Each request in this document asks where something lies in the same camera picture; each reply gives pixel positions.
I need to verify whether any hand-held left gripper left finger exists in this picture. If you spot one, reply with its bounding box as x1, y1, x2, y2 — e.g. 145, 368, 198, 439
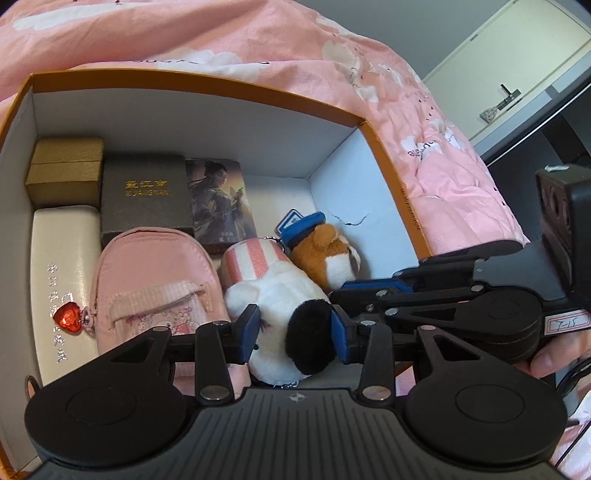
108, 304, 262, 402

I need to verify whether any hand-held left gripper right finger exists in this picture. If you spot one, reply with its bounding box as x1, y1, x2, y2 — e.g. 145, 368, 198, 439
330, 307, 476, 401

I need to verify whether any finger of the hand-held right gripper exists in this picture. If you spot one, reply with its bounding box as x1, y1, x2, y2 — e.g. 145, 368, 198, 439
342, 264, 485, 296
330, 288, 468, 334

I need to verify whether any white plush with striped hat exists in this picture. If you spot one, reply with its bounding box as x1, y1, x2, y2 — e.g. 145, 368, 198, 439
219, 237, 338, 386

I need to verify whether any brown plush with blue hat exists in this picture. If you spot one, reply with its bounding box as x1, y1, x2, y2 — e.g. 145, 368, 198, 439
276, 210, 363, 294

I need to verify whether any orange cardboard box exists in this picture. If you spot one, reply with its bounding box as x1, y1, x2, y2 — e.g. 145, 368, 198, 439
0, 69, 437, 480

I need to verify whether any white long case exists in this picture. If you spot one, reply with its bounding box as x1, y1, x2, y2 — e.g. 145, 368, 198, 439
30, 205, 105, 386

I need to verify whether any person's right hand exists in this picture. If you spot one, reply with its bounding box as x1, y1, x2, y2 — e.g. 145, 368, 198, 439
530, 330, 591, 380

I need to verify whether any dark furniture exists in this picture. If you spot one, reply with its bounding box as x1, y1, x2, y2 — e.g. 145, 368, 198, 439
482, 78, 591, 178

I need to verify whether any pink mini backpack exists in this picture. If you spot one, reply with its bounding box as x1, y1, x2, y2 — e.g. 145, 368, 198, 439
81, 226, 252, 402

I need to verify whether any figure printed card box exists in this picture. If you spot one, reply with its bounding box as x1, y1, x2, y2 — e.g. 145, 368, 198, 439
185, 158, 259, 254

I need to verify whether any dark grey gift box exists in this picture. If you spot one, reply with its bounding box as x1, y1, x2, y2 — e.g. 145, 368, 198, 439
99, 152, 195, 250

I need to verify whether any cream cabinet door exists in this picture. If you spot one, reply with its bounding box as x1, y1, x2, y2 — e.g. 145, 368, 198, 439
422, 0, 591, 160

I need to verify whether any gold jewellery box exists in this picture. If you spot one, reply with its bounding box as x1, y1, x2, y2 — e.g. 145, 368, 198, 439
25, 136, 105, 208

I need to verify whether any pink printed blanket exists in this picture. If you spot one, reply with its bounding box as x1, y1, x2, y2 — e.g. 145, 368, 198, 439
0, 0, 591, 480

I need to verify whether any black cable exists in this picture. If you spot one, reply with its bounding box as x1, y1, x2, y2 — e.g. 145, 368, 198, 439
551, 357, 591, 467

